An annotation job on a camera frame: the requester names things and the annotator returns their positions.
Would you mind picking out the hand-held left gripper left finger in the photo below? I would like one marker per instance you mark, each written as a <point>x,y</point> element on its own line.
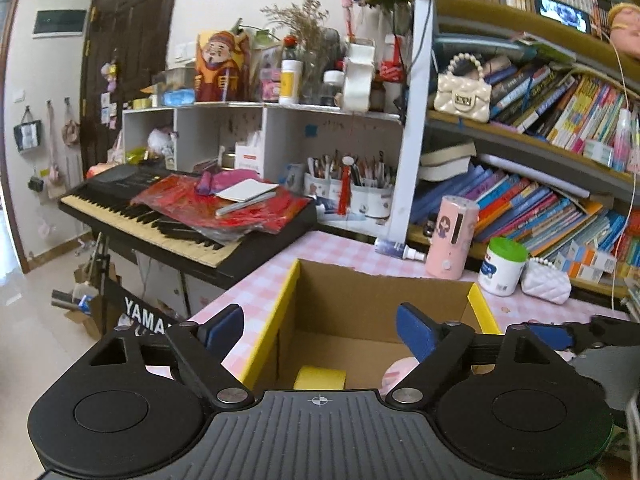
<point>227,329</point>

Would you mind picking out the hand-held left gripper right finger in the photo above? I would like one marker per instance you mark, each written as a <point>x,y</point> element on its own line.
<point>412,331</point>

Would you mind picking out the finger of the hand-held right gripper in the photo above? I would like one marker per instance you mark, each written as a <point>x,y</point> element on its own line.
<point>550,335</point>

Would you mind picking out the yellow cardboard box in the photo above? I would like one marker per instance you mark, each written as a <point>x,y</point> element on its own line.
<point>380,305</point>

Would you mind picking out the pink soft item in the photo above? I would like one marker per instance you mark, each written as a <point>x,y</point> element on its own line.
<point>397,371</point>

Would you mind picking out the yellow sponge block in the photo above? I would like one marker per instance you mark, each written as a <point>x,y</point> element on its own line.
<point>320,377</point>

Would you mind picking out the white quilted pouch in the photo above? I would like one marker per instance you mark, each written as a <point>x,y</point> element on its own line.
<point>545,284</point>

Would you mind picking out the white jar green lid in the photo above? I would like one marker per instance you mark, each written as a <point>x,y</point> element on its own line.
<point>502,267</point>

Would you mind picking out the stack of small medicine boxes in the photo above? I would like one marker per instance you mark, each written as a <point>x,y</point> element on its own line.
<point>585,260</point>

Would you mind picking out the black keyboard stand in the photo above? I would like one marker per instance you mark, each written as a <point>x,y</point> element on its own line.
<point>145,312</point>

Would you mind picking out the pink cylinder humidifier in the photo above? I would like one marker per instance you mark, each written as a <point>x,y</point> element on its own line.
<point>452,237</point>

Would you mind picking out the pink checkered table mat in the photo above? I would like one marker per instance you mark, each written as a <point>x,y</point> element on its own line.
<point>340,247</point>

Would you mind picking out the row of blue red books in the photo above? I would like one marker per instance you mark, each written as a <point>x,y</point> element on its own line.
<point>540,210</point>

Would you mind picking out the red plastic bag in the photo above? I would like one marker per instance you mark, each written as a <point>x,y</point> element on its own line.
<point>190,196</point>

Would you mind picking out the white notebook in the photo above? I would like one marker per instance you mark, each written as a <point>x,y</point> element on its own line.
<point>245,191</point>

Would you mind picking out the white pen holder set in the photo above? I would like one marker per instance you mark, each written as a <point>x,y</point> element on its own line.
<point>362,197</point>

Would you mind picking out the magenta cloth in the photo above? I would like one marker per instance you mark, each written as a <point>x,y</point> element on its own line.
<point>212,181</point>

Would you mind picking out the red and white box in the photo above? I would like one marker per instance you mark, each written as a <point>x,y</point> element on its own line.
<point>250,160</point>

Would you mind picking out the thick dark book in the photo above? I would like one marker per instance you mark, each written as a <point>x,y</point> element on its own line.
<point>447,161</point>

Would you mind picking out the black electronic keyboard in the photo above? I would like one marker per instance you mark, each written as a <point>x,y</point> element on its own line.
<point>100,180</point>

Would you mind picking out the white desk shelf organizer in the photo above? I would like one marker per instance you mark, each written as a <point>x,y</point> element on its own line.
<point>290,130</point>

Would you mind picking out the row of colourful leaning books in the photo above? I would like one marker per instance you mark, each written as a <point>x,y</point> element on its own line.
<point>565,102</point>

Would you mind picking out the blue plastic pack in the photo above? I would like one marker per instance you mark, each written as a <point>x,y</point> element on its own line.
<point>177,96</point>

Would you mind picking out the white quilted pearl handbag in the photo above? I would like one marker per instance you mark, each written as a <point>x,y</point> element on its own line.
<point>462,97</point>

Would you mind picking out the white bottle yellow label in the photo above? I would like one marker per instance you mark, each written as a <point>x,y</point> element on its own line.
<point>290,82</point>

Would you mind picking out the white ribbon roll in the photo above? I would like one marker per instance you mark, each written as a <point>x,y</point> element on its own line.
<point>357,80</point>

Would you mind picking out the small jar white lid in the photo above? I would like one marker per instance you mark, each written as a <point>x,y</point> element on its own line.
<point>331,86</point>

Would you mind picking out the fortune god figure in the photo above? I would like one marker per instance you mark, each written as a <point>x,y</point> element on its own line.
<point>220,67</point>

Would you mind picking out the dark hanging tote bag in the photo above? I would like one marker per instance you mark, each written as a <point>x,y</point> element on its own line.
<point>27,132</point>

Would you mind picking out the dried flower bunch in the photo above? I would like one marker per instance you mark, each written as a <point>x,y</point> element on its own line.
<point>300,20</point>

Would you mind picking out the doll head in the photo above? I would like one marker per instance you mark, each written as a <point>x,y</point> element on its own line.
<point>625,25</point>

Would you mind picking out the dark wooden door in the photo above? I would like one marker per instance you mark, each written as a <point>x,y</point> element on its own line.
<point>130,25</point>

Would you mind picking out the phone on shelf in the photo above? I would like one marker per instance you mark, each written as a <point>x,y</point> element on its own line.
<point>562,11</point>

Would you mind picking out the wooden bookshelf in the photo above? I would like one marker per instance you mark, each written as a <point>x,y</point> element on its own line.
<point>480,12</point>

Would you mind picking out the white electrical panel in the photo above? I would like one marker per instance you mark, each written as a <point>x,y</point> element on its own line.
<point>59,22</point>

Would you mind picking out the white shelf post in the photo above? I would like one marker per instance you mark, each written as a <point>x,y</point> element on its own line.
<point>410,135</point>

